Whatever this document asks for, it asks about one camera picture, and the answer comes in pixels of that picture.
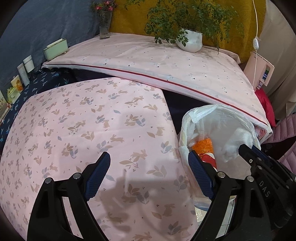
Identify orange plastic bag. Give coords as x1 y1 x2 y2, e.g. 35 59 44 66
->
192 138 214 156

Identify white tissue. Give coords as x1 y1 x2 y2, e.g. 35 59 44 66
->
221 128 254 162

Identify trash bin with white liner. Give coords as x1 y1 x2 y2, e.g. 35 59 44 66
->
178 104 262 212

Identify pink quilted jacket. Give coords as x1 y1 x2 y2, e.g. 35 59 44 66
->
261 113 296 174

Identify red fabric item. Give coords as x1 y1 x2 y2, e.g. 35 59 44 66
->
255 88 276 128

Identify pink rabbit print tablecloth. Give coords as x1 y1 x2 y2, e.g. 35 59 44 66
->
1 78 197 240

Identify pink appliance with display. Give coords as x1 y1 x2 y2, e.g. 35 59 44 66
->
243 51 274 90

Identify pink dotted bench cover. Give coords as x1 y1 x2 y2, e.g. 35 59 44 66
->
43 33 271 133

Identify navy leaf print cloth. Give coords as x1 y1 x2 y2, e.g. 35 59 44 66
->
0 69 72 149

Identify white gold card box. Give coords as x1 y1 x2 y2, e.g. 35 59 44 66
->
0 91 11 124

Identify small green white box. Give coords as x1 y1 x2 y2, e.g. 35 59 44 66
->
7 87 20 104

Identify small orange print box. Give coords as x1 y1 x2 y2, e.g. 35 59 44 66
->
11 75 23 92

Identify white tall bottle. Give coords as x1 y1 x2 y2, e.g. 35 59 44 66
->
17 63 30 87

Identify white cylindrical jar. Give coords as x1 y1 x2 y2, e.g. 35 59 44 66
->
23 55 35 73

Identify mint green storage box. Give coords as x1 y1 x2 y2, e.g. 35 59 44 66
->
43 39 69 61

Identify white pot green plant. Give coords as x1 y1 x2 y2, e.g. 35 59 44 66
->
125 0 244 53

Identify glass vase red flowers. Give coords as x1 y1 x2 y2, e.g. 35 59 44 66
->
91 0 117 40

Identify white cord with switch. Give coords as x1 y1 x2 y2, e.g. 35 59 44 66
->
252 0 261 88

